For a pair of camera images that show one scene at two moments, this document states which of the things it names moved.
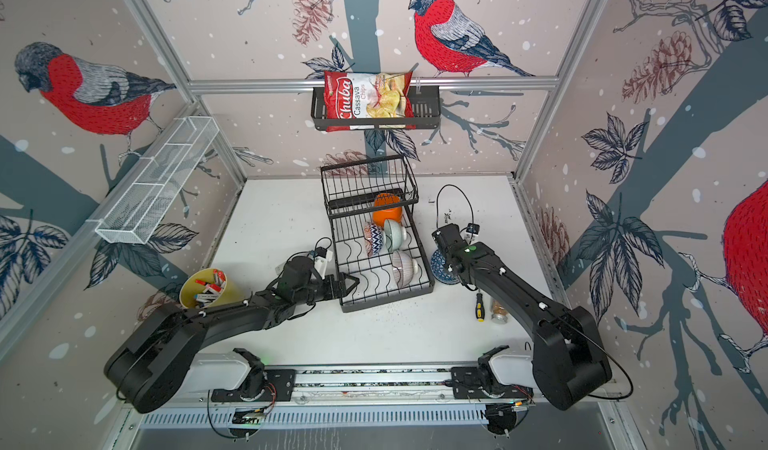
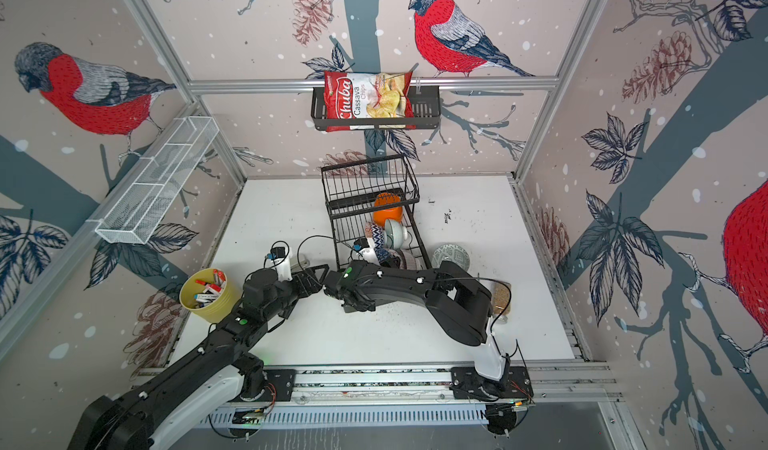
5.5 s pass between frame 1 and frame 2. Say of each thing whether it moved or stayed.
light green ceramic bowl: stayed
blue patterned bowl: moved
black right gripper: moved
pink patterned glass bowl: stayed
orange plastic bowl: stayed
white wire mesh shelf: stayed
